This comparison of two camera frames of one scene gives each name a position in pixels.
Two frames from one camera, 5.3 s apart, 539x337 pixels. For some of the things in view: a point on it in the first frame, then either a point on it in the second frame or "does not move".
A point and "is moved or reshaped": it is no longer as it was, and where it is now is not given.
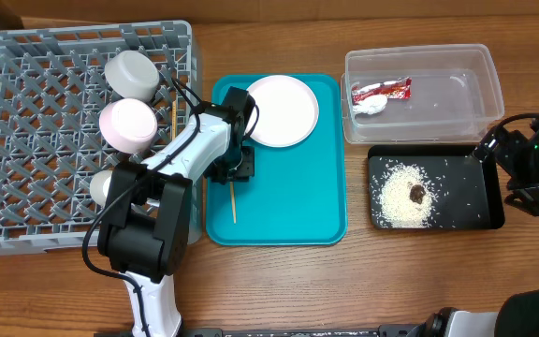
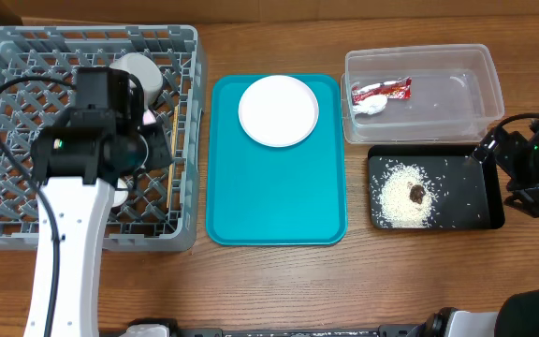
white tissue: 370,105 does not move
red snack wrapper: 400,88 does not move
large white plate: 287,110 does not move
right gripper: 494,144 does not move
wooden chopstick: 233,201 is moved or reshaped
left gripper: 247,171 -> 163,146
